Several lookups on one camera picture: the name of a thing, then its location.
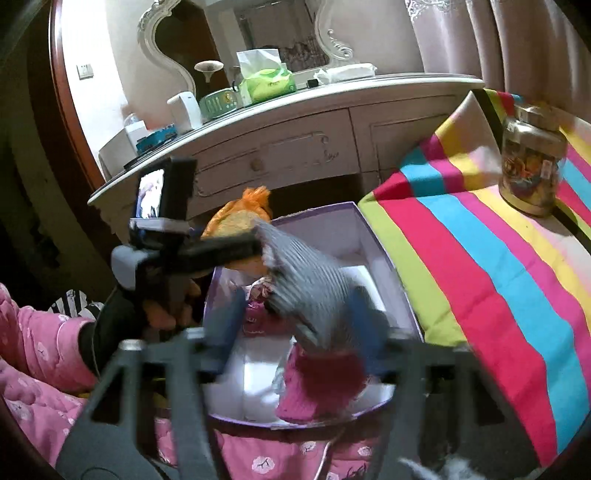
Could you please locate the orange mesh sponge bag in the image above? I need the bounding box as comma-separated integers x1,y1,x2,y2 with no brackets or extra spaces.
200,185,275,278

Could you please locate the grey striped sock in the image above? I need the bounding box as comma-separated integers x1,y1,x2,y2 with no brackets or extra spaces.
254,221,355,354

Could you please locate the magenta knit fingerless glove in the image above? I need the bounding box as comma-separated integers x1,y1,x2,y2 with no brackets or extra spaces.
276,344,368,423

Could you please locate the phone on left gripper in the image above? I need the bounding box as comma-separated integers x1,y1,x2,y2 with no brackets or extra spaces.
131,157,197,221

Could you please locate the purple white storage box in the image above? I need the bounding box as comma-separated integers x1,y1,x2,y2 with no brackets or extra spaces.
204,202,423,429

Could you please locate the white small dispenser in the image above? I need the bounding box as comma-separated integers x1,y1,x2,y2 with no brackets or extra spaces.
167,91,202,135

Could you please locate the striped colourful tablecloth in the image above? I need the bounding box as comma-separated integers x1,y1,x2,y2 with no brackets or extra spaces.
360,89,590,465

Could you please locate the green round box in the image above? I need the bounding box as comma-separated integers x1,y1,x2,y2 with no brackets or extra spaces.
198,88,242,122

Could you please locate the green tissue pack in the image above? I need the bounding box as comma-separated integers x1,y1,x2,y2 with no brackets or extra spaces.
236,48,297,106

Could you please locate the white dresser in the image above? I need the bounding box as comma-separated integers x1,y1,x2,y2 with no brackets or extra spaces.
88,74,485,240

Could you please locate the ornate white mirror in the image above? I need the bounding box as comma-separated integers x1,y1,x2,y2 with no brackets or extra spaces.
136,1,353,98

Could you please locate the metal lidded snack jar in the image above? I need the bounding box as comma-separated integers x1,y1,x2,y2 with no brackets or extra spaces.
499,103,567,217

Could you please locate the beige curtain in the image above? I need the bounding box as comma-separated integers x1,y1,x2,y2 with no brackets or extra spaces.
405,1,590,121

